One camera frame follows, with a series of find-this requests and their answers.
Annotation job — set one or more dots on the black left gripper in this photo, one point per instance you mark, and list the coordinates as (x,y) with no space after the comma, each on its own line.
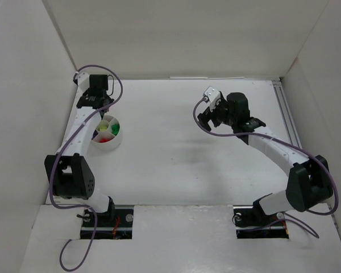
(81,103)

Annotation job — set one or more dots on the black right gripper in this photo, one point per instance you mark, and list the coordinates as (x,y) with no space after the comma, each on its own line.
(211,114)

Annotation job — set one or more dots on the yellow lego piece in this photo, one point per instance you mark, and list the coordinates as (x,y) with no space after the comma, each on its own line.
(103,126)

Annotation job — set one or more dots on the green square lego brick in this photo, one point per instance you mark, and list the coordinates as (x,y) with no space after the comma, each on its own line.
(115,128)

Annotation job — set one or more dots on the red lego brick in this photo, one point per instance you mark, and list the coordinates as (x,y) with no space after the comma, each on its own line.
(103,140)

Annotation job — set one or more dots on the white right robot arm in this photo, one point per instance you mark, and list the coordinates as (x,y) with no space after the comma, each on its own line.
(309,179)

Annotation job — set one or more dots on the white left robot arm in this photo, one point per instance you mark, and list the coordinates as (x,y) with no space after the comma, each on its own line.
(68,172)

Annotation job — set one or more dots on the white round divided container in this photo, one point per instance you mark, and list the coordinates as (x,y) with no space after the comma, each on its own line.
(114,142)

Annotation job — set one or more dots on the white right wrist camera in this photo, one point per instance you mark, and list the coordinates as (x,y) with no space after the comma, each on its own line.
(213,96)

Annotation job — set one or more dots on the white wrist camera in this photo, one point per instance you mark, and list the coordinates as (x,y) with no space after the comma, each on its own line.
(213,96)
(81,80)

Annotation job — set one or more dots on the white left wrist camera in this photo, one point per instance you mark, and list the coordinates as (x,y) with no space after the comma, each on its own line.
(81,80)

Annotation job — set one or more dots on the aluminium rail right side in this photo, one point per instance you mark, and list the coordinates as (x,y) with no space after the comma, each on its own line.
(286,114)

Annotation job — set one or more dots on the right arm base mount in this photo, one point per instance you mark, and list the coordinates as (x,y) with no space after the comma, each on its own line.
(263,219)

